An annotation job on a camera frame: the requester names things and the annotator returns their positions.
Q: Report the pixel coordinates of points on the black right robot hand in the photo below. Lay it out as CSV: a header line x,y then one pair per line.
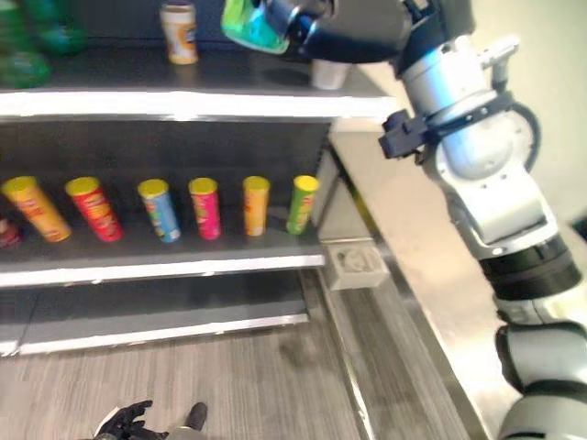
x,y
353,32

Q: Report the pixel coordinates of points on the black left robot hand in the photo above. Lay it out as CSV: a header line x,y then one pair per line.
x,y
126,419

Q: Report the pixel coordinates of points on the green snack bag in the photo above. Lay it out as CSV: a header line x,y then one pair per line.
x,y
250,27

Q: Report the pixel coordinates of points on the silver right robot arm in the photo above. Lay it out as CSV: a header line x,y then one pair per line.
x,y
477,151

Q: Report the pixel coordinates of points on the plain white cup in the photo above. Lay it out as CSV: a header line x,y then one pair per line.
x,y
328,75

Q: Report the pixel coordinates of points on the silver robot leg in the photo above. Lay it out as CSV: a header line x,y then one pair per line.
x,y
180,433

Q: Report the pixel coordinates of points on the dark robot foot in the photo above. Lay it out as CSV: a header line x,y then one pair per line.
x,y
197,414

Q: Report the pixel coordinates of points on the tan paper cup with label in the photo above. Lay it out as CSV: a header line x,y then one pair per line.
x,y
181,34

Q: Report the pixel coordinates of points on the green chips can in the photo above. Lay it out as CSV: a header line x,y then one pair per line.
x,y
302,206

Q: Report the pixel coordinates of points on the dark shelf unit white edges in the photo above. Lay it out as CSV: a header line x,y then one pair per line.
x,y
183,103

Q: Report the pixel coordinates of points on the orange chips can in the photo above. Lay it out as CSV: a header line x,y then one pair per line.
x,y
255,208

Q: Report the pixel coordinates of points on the blue chips can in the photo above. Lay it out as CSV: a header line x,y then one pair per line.
x,y
160,213

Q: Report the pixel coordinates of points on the red chips can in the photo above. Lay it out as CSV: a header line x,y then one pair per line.
x,y
96,211

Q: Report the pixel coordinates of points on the dark red snack package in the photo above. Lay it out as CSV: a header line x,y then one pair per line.
x,y
8,234

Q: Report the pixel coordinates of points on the pink chips can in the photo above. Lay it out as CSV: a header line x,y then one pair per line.
x,y
206,211

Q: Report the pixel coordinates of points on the yellow-orange chips can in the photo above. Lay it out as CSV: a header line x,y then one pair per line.
x,y
39,211

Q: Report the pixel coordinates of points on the white floor outlet box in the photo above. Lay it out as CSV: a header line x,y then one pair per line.
x,y
357,268

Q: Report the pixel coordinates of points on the stainless steel table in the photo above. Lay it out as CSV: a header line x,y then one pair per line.
x,y
426,256

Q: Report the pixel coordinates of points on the green plastic bottle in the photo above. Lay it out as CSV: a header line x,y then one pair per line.
x,y
18,59
62,27

